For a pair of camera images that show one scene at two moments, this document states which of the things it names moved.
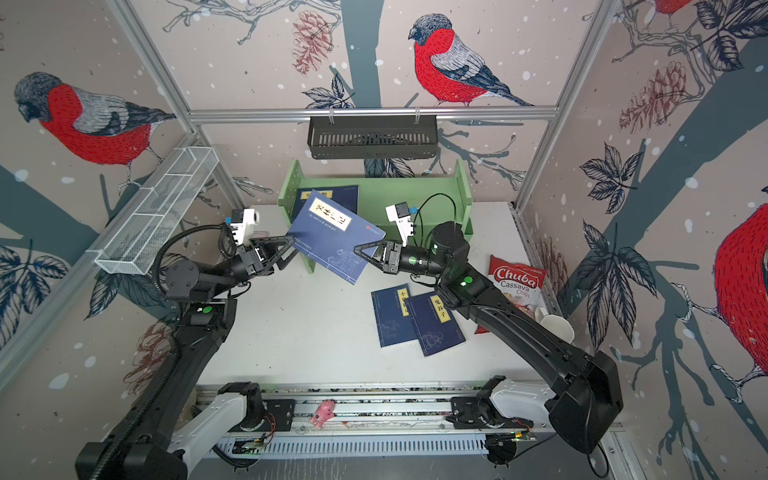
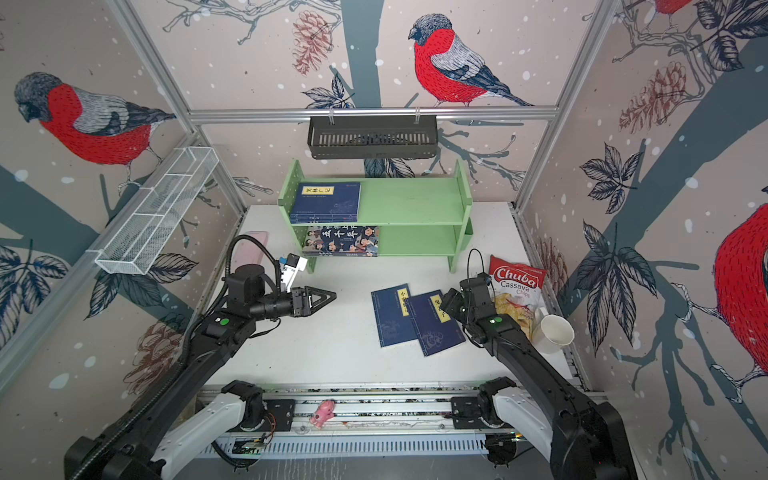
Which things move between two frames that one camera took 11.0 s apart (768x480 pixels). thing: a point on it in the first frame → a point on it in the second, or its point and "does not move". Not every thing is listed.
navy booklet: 435,323 does not move
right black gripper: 394,250 → 451,300
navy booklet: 328,235 → 326,202
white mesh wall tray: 140,236 does not move
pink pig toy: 324,412 does not move
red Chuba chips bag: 523,284 does not move
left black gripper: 254,261 → 302,303
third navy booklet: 392,316 does not move
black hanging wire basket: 371,137 does not move
